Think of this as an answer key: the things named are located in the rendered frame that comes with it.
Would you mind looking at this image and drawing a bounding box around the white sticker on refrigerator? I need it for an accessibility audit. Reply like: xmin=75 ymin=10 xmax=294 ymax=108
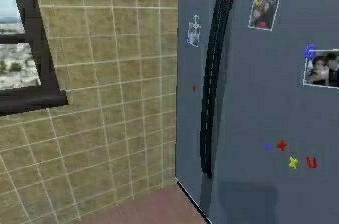
xmin=186 ymin=14 xmax=202 ymax=48

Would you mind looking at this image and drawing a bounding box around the dark grey refrigerator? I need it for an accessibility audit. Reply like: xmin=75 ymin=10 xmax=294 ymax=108
xmin=174 ymin=0 xmax=339 ymax=224

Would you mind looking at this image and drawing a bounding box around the red star magnet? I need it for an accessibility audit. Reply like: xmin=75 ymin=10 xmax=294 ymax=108
xmin=276 ymin=139 xmax=289 ymax=152

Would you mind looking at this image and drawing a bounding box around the yellow letter magnet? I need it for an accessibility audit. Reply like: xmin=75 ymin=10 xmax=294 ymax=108
xmin=288 ymin=156 xmax=299 ymax=170

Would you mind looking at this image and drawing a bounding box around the photo with white border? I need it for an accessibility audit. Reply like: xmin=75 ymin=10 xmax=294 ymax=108
xmin=302 ymin=48 xmax=339 ymax=90
xmin=247 ymin=0 xmax=281 ymax=32

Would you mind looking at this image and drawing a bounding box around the red letter magnet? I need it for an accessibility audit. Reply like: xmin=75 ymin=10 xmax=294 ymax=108
xmin=305 ymin=156 xmax=318 ymax=170

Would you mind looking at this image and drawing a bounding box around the blue round magnet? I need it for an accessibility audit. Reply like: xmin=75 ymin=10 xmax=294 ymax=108
xmin=303 ymin=43 xmax=318 ymax=61

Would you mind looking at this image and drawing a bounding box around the black framed window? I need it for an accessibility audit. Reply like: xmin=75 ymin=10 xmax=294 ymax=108
xmin=0 ymin=0 xmax=69 ymax=121

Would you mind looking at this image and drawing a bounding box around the black refrigerator door handle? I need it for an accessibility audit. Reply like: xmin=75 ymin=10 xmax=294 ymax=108
xmin=199 ymin=0 xmax=235 ymax=180

